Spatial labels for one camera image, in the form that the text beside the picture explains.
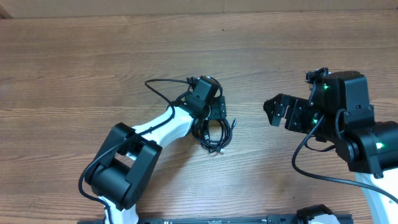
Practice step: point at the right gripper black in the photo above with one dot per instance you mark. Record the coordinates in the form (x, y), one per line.
(298, 109)

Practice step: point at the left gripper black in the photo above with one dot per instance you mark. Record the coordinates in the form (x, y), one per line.
(217, 107)

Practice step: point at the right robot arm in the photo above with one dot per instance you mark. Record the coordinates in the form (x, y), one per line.
(339, 111)

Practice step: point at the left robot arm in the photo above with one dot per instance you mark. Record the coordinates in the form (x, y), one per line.
(121, 170)

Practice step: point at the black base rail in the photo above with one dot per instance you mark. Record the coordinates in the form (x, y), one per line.
(270, 219)

